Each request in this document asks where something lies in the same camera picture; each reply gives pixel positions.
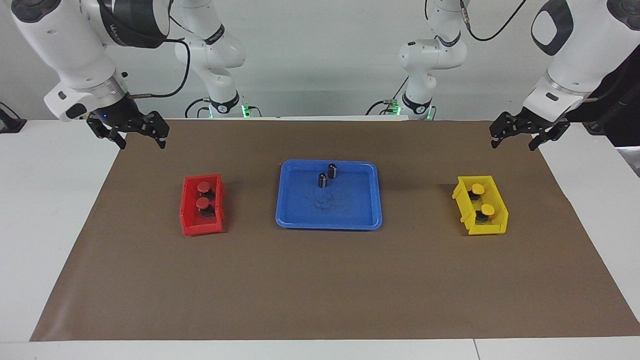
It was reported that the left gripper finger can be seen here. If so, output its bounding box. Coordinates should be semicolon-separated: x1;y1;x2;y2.
489;112;524;150
528;120;571;152

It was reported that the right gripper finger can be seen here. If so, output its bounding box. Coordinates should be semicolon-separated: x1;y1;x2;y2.
87;115;127;150
134;110;170;150

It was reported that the blue plastic tray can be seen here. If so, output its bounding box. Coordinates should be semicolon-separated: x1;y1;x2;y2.
275;159;383;231

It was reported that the black equipment stand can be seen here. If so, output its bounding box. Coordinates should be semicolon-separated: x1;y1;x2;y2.
565;45;640;148

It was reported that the yellow plastic bin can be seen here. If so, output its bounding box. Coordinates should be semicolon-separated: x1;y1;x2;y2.
452;175;509;236

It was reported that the red plastic bin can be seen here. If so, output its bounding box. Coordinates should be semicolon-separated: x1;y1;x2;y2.
179;173;226;236

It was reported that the brown paper table mat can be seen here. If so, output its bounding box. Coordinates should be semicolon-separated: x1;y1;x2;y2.
30;119;640;342

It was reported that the black right base cable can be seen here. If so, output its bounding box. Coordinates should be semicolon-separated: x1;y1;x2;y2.
184;97;212;119

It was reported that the black base cable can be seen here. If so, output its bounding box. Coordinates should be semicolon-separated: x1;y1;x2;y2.
366;75;410;117
184;97;212;119

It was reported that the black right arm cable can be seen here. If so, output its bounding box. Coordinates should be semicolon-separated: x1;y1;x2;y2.
127;14;192;99

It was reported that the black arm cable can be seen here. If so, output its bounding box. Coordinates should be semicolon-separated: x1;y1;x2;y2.
127;14;192;99
459;0;528;42

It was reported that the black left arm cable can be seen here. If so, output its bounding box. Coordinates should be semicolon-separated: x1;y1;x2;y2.
459;0;528;42

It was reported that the black clamp mount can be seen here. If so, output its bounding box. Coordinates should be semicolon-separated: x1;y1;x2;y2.
0;102;27;134

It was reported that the black left base cable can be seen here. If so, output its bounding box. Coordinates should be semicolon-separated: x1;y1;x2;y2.
366;75;410;117

